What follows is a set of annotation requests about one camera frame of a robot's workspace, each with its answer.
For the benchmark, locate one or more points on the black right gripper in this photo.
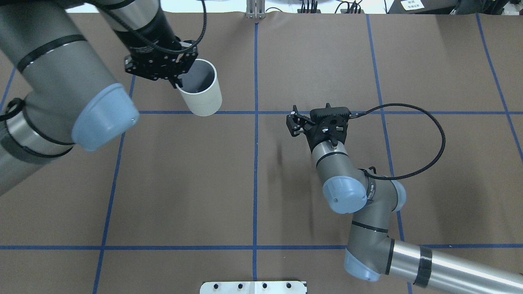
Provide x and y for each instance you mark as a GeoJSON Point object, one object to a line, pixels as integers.
{"type": "Point", "coordinates": [297, 124]}

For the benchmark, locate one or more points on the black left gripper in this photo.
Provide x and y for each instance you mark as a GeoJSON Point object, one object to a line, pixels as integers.
{"type": "Point", "coordinates": [158, 38]}

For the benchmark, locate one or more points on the white ribbed mug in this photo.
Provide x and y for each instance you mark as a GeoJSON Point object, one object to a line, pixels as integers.
{"type": "Point", "coordinates": [201, 89]}

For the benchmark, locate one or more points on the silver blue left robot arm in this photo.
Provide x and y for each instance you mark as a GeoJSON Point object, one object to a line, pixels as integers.
{"type": "Point", "coordinates": [75, 99]}

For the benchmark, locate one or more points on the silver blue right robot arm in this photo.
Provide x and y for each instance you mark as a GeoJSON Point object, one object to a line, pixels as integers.
{"type": "Point", "coordinates": [371, 199]}

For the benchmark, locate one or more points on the black usb hub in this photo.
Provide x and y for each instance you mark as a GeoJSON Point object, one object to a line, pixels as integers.
{"type": "Point", "coordinates": [309, 7]}

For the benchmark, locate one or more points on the aluminium frame post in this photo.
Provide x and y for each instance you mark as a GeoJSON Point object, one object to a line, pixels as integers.
{"type": "Point", "coordinates": [255, 9]}

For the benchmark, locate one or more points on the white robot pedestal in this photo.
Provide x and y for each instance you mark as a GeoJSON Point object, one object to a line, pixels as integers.
{"type": "Point", "coordinates": [254, 287]}

